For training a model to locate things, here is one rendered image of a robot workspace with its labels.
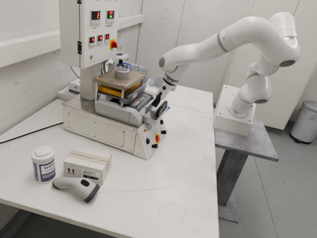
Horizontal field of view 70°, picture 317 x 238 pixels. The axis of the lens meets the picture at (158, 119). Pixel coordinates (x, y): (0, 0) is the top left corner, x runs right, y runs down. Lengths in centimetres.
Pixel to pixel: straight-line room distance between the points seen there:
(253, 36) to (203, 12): 265
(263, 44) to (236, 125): 84
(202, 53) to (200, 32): 257
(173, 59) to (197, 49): 11
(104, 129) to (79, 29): 50
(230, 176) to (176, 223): 104
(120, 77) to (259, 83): 74
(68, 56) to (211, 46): 68
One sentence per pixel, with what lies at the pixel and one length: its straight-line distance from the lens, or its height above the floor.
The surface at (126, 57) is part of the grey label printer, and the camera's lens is 226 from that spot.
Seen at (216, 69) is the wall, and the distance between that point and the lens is 368.
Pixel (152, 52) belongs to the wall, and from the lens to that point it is 371.
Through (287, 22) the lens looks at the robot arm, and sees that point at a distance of 104.
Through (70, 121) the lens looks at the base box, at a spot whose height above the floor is 83.
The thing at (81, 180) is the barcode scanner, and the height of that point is 83.
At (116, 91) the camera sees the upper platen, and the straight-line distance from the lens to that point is 120.
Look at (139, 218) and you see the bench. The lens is 98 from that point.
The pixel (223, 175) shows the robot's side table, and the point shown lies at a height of 35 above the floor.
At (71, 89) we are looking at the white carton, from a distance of 179.
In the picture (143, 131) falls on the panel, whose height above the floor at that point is 89.
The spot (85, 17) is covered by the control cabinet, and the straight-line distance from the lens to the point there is 114.
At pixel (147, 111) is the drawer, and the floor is 98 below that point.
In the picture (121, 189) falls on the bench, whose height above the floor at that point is 75.
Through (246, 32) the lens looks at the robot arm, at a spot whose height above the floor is 146.
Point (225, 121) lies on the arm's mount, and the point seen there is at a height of 83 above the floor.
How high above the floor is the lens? 154
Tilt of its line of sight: 29 degrees down
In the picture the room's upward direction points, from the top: 11 degrees clockwise
